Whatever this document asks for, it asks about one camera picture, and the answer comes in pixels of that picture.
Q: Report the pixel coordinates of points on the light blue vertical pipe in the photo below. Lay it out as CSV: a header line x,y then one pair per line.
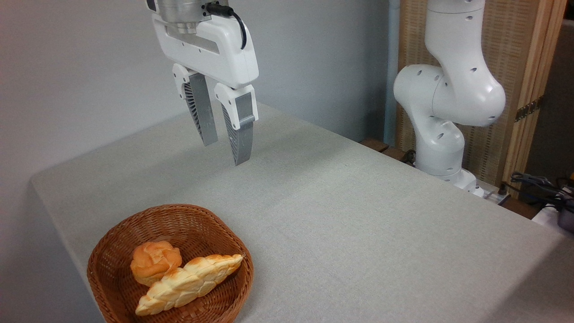
x,y
391,67

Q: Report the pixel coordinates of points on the long braided bread loaf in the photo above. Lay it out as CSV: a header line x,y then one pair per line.
x,y
188,282

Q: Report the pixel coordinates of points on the brown woven wicker basket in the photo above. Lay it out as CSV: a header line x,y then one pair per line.
x,y
116,264

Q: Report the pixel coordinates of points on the brass screen hinge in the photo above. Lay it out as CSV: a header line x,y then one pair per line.
x,y
529,109

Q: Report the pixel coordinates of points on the round orange bread roll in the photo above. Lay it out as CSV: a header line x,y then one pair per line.
x,y
154,262

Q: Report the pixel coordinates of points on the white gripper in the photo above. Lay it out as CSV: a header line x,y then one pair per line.
x,y
210,49

